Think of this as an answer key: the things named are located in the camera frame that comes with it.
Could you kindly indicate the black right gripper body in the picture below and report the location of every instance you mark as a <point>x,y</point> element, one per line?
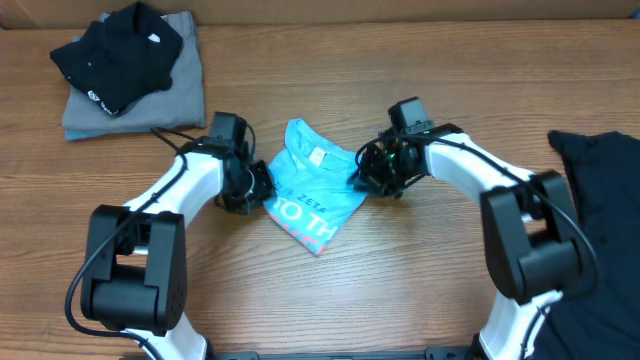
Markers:
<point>386,171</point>

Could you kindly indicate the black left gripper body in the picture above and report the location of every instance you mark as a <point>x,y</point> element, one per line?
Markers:
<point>253,183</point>

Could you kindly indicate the light blue printed t-shirt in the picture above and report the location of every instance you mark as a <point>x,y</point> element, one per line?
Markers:
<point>313,198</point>

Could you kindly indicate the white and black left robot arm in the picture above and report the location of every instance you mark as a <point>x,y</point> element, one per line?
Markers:
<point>133,282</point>

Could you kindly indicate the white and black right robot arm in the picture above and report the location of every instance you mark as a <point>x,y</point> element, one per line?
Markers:
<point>535,251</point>

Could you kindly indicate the grey folded garment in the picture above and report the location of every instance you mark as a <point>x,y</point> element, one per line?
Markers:
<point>183,105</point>

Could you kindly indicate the black folded polo shirt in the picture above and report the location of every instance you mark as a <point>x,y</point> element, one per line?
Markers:
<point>122,58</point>

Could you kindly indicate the black garment at right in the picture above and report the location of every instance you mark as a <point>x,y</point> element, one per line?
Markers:
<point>603,173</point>

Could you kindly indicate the brown cardboard back panel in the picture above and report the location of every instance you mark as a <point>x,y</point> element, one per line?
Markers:
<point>53,14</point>

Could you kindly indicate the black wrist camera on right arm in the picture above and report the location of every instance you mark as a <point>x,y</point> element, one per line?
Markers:
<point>409,117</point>

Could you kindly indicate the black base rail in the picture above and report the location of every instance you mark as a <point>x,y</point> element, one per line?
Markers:
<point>340,355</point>

